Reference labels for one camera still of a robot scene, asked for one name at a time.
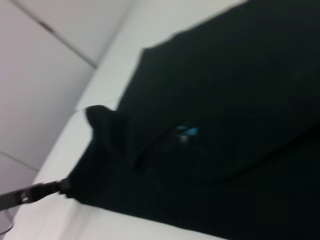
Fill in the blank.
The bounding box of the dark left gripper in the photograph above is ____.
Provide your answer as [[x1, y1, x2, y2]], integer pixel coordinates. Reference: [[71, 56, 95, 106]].
[[0, 176, 72, 214]]

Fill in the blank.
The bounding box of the black shirt with FREE print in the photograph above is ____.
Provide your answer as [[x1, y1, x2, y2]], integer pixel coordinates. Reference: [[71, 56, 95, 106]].
[[58, 0, 320, 240]]

